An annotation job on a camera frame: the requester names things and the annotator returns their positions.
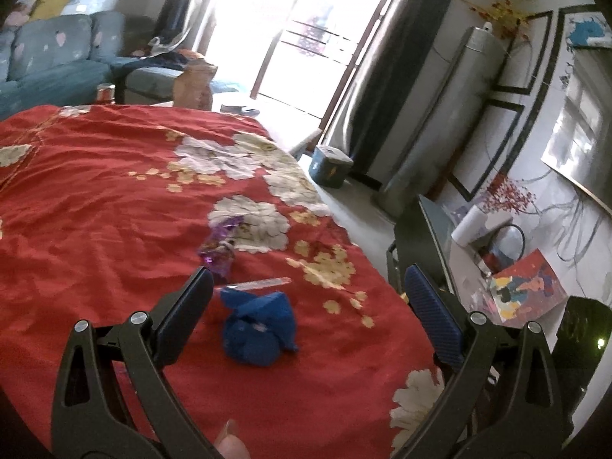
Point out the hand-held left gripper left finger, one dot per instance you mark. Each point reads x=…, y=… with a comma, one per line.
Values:
x=186, y=306

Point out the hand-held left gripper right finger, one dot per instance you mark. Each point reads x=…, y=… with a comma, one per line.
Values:
x=432, y=315

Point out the blue cloth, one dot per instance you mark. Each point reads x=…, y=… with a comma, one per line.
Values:
x=258, y=330

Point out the person's left hand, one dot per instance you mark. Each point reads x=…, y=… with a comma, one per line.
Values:
x=232, y=444

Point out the purple foil wrapper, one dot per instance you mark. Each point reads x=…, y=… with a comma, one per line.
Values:
x=220, y=248

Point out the clear plastic tube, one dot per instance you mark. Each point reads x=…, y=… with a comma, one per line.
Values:
x=258, y=285

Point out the colourful cartoon painting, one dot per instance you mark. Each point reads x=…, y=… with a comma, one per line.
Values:
x=526, y=287

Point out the black glass-top tv stand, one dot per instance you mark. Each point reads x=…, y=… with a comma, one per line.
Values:
x=430, y=220

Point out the white paper roll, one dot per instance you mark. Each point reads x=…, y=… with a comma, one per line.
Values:
x=469, y=224

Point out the round black-rimmed mirror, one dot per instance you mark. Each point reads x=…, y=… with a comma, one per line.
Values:
x=507, y=244

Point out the red floral blanket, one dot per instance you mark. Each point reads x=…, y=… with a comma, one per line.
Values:
x=119, y=201

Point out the red dried flower bunch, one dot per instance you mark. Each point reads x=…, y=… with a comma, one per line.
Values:
x=509, y=193

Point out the blue storage box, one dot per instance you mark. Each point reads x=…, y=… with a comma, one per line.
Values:
x=330, y=165

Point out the grey standing air conditioner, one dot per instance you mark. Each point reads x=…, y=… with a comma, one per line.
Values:
x=444, y=119

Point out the white coffee table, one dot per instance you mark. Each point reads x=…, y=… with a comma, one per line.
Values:
x=277, y=124

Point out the brown paper bag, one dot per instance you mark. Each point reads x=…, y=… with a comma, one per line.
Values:
x=193, y=88

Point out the dark grey curtain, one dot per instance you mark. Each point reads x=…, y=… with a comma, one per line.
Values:
x=401, y=67

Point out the blue sofa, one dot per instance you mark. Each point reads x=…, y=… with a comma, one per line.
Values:
x=52, y=62

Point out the yellow artificial flowers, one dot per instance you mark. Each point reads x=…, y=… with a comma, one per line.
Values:
x=502, y=12

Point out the wall-mounted television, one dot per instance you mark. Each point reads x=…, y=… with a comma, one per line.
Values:
x=583, y=134

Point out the blue wall picture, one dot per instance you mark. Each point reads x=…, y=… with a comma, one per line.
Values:
x=590, y=31

